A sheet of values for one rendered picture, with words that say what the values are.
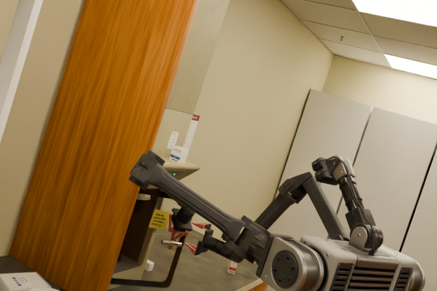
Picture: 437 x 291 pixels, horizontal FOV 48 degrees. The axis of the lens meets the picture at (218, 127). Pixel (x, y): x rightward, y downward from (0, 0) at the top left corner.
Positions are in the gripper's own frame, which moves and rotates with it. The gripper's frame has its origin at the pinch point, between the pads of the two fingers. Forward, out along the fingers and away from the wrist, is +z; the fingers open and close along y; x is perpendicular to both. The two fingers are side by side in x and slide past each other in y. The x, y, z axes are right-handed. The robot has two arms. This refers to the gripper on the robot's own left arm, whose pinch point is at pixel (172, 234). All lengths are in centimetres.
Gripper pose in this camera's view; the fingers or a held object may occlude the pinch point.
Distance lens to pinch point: 200.8
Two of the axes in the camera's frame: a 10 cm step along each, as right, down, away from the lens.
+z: -4.9, 7.7, 4.1
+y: 3.0, 5.9, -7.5
